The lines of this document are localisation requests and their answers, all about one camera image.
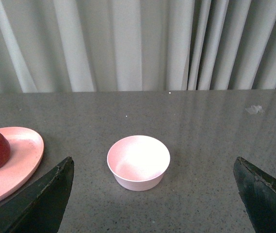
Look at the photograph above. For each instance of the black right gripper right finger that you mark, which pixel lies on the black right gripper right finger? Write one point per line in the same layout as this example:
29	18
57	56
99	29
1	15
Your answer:
257	190

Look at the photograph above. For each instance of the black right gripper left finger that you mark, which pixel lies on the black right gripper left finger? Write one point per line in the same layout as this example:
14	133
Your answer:
40	207

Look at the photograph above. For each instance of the pale pink bowl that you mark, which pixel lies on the pale pink bowl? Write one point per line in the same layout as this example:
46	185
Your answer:
138	162

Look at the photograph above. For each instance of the pink plate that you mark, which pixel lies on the pink plate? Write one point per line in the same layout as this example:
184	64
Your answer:
27	148

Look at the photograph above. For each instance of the crumpled clear tape scrap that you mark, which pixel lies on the crumpled clear tape scrap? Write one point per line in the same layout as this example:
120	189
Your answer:
255	109

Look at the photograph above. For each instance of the white curtain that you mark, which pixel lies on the white curtain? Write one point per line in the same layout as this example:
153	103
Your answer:
136	45

